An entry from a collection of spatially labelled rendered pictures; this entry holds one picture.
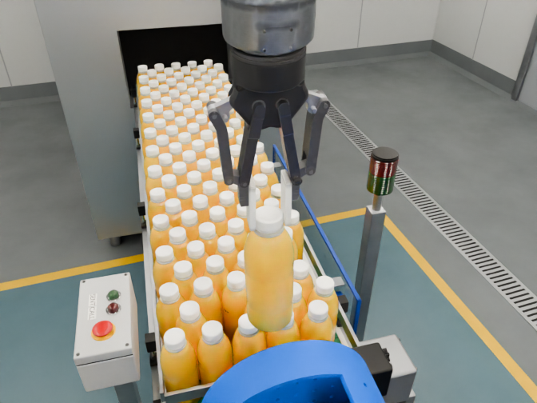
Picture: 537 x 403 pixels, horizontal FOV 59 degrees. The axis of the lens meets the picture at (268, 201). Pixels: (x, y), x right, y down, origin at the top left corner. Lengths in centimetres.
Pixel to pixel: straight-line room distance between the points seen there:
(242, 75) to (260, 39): 5
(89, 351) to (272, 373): 37
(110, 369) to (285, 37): 70
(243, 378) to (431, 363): 169
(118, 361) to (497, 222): 266
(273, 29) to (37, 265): 259
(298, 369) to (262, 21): 46
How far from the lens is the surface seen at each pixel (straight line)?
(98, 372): 97
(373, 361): 102
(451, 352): 241
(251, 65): 47
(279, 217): 61
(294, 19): 45
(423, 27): 590
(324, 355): 73
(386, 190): 116
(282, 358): 71
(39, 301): 271
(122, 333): 95
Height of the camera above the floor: 181
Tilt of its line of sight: 35 degrees down
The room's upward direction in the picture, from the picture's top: straight up
